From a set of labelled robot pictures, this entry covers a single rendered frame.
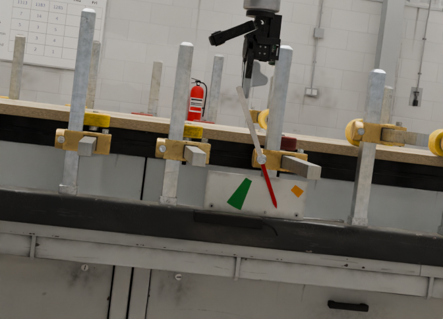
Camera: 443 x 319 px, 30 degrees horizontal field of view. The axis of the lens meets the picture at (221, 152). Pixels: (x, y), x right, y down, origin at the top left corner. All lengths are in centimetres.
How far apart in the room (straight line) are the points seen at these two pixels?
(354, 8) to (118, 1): 267
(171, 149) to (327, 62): 754
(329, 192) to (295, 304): 34
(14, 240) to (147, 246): 33
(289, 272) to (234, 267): 15
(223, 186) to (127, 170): 33
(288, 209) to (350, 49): 757
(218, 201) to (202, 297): 40
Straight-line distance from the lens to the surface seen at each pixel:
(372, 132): 216
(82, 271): 238
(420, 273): 228
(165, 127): 227
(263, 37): 201
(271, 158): 210
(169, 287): 239
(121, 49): 922
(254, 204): 211
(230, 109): 932
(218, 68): 318
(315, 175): 182
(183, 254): 214
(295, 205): 213
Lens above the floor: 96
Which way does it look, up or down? 3 degrees down
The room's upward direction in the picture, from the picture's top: 7 degrees clockwise
